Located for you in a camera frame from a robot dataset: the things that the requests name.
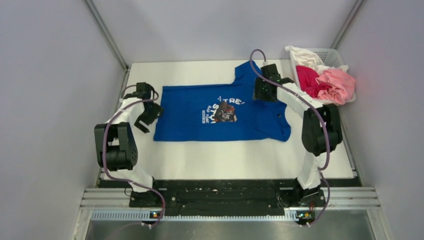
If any blue panda print t-shirt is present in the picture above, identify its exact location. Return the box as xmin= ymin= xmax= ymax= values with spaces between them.
xmin=153 ymin=62 xmax=291 ymax=142

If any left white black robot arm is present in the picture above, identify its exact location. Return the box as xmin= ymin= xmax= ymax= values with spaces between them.
xmin=94 ymin=97 xmax=166 ymax=209

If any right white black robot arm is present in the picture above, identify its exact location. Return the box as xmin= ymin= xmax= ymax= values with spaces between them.
xmin=253 ymin=77 xmax=343 ymax=206

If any magenta t-shirt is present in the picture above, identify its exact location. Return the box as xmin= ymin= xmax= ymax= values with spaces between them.
xmin=295 ymin=65 xmax=331 ymax=99

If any white t-shirt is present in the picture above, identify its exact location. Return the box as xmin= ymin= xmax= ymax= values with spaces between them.
xmin=284 ymin=45 xmax=349 ymax=75

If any white plastic laundry basket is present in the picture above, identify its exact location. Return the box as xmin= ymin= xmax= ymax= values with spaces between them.
xmin=284 ymin=45 xmax=356 ymax=105

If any light pink t-shirt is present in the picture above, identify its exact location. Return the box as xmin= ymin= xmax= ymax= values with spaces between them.
xmin=316 ymin=68 xmax=357 ymax=105

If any aluminium frame rail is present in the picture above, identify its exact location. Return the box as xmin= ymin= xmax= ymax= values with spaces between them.
xmin=80 ymin=187 xmax=381 ymax=223

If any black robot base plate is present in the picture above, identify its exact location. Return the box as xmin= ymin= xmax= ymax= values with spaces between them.
xmin=125 ymin=178 xmax=332 ymax=218

